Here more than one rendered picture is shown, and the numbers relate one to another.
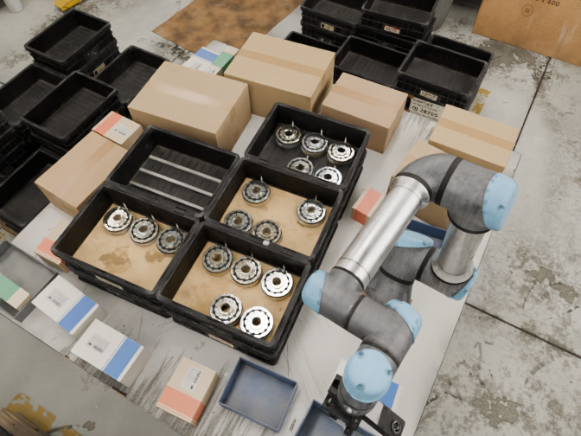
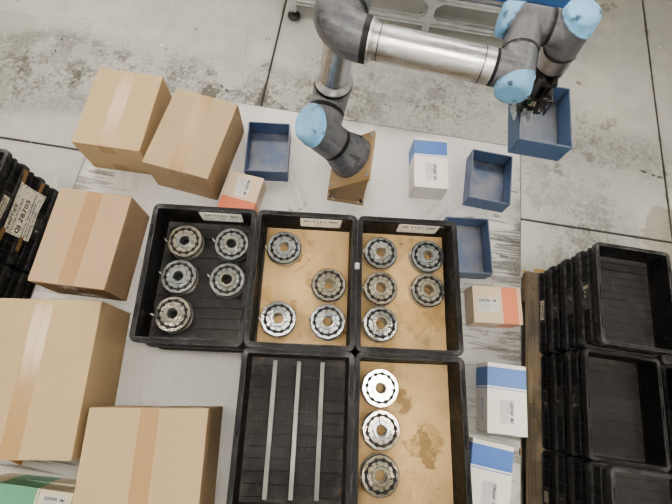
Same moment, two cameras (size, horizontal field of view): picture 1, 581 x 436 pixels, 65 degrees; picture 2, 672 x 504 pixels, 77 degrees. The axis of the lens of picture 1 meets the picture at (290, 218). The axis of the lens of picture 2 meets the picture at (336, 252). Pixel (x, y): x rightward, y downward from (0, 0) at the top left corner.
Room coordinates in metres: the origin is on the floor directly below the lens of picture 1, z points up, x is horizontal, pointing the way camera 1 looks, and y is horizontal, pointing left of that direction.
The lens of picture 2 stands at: (0.96, 0.35, 2.09)
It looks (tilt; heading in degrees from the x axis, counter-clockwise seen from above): 71 degrees down; 237
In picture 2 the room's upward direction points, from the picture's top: 11 degrees clockwise
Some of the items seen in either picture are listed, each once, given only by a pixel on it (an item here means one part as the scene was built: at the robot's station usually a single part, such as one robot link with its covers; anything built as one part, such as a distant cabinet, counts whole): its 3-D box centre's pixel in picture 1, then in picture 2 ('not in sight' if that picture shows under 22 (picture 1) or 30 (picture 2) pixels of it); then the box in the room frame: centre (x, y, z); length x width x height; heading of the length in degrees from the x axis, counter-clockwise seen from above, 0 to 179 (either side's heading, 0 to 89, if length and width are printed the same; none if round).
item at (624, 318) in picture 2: not in sight; (598, 307); (-0.32, 0.50, 0.37); 0.40 x 0.30 x 0.45; 59
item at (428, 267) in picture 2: (256, 322); (427, 255); (0.47, 0.11, 0.86); 0.10 x 0.10 x 0.01
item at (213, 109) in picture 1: (193, 112); (151, 487); (1.42, 0.41, 0.80); 0.40 x 0.30 x 0.20; 67
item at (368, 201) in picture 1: (376, 211); (241, 199); (0.94, -0.33, 0.74); 0.16 x 0.12 x 0.07; 54
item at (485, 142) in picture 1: (468, 147); (128, 122); (1.21, -0.74, 0.78); 0.30 x 0.22 x 0.16; 60
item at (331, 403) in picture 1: (348, 400); (539, 85); (0.16, -0.11, 1.26); 0.09 x 0.08 x 0.12; 58
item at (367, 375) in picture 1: (366, 378); (570, 30); (0.17, -0.12, 1.42); 0.09 x 0.08 x 0.11; 143
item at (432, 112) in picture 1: (427, 112); (24, 212); (1.77, -0.76, 0.41); 0.31 x 0.02 x 0.16; 59
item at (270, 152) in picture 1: (308, 153); (201, 277); (1.13, -0.07, 0.87); 0.40 x 0.30 x 0.11; 65
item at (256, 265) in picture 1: (245, 269); (380, 287); (0.64, 0.15, 0.86); 0.10 x 0.10 x 0.01
